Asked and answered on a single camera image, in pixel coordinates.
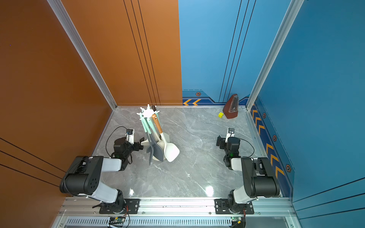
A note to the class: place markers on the dark red metronome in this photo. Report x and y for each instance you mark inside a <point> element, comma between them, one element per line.
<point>230,109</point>

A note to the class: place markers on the aluminium front rail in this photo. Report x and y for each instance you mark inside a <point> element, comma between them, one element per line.
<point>180,207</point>

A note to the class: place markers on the right green circuit board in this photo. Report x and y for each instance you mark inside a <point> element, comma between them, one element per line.
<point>241,221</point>

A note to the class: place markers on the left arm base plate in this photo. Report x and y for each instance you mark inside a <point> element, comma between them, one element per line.
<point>129,206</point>

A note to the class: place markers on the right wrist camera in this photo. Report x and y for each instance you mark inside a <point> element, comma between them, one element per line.
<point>230,133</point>

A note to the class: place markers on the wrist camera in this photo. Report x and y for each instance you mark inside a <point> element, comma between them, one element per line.
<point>230,133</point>
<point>130,135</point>

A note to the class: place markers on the mint handle grey turner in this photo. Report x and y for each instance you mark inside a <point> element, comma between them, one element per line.
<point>150,148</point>

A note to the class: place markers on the white utensil rack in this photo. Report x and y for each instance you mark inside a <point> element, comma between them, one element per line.
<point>147,113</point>

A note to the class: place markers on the mint handle white spatula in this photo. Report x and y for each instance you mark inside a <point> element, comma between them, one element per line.
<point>160,143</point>

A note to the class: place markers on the green circuit board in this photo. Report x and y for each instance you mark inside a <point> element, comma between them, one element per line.
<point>241,221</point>
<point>116,221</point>

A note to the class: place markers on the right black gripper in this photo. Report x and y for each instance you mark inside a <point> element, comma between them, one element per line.
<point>222,142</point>

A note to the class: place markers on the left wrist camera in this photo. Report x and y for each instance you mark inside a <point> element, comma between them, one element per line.
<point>130,135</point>

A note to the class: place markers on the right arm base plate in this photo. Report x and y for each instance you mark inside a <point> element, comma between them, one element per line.
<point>225,207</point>

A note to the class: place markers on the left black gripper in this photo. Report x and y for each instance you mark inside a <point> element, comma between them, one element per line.
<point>135,146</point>

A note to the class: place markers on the left green circuit board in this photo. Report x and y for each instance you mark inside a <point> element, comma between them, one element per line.
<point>116,221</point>

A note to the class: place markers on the mint handle grey spatula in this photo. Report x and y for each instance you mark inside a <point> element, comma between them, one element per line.
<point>157,150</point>

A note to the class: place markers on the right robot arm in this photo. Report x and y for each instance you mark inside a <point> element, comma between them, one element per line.
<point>259,179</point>

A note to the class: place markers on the wooden handle white spatula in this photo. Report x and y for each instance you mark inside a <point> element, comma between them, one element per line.
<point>171,151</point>

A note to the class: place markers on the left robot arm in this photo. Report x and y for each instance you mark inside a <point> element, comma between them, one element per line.
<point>83,176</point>

